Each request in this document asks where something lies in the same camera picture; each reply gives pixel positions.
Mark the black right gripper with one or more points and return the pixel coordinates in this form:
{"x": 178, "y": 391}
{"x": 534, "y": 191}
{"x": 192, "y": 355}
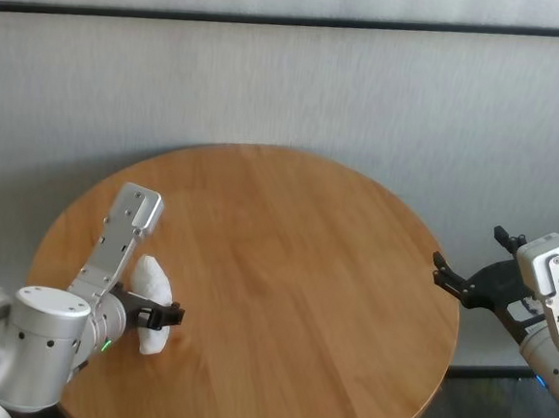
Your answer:
{"x": 496, "y": 284}

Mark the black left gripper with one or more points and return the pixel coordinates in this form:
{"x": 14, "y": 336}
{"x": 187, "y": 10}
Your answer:
{"x": 138, "y": 309}

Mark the white plastic sandbag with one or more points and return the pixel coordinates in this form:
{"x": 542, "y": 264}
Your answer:
{"x": 150, "y": 276}

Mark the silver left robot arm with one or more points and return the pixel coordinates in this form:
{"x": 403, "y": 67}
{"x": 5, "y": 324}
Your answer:
{"x": 41, "y": 345}

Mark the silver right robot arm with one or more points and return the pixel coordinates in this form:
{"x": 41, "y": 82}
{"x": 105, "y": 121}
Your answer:
{"x": 536, "y": 354}

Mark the black wall rail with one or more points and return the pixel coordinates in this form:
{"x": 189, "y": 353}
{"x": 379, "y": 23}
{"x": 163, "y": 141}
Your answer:
{"x": 294, "y": 20}

